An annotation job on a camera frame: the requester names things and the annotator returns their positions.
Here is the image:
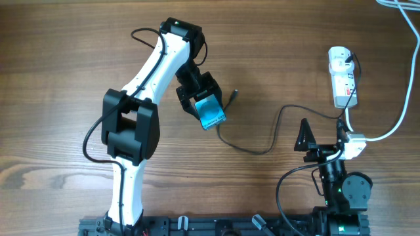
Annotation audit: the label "black right camera cable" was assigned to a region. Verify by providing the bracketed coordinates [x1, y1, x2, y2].
[275, 149, 344, 236]

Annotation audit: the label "black USB charging cable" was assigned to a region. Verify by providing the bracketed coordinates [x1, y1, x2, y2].
[216, 52, 362, 156]

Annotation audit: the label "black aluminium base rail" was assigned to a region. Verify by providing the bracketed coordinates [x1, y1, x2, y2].
[78, 212, 371, 236]

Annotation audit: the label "white power strip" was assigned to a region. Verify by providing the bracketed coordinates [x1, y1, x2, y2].
[328, 46, 358, 109]

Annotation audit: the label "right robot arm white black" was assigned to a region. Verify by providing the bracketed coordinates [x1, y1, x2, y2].
[294, 118, 373, 236]

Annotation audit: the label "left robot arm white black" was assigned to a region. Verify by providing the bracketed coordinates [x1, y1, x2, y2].
[101, 18, 226, 235]

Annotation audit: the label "white cables at corner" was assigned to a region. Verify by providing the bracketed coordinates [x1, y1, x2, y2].
[375, 0, 420, 12]

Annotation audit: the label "teal screen smartphone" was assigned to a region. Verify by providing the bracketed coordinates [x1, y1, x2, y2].
[194, 94, 226, 130]

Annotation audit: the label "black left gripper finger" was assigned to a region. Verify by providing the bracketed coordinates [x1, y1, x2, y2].
[176, 87, 200, 120]
[213, 85, 223, 108]

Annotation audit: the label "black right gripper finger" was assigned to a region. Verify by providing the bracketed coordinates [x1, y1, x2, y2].
[294, 118, 316, 151]
[336, 118, 349, 149]

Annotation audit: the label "white power strip cord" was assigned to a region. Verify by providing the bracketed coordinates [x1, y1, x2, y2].
[344, 0, 420, 142]

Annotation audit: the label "white USB charger plug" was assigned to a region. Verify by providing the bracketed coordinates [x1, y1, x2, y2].
[329, 57, 354, 75]

